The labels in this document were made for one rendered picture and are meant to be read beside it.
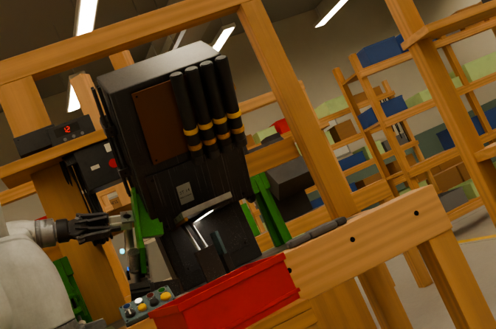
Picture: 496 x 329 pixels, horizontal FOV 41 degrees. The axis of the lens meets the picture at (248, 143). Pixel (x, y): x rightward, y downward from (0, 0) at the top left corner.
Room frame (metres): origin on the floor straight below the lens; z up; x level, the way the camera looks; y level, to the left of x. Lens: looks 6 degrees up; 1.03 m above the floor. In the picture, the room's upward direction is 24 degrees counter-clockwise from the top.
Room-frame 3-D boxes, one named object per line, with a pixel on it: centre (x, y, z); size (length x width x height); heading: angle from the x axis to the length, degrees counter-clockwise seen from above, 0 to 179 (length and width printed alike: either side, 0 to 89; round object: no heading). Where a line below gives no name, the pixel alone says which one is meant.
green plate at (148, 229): (2.12, 0.40, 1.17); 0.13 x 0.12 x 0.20; 107
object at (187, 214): (2.13, 0.24, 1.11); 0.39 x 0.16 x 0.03; 17
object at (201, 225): (2.37, 0.28, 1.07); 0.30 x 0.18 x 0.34; 107
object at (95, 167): (2.37, 0.51, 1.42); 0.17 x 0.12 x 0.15; 107
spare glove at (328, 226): (2.04, -0.07, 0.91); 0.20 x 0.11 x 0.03; 104
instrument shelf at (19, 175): (2.45, 0.42, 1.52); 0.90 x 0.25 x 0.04; 107
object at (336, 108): (10.23, -0.88, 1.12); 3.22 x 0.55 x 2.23; 111
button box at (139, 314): (1.87, 0.44, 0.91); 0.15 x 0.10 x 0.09; 107
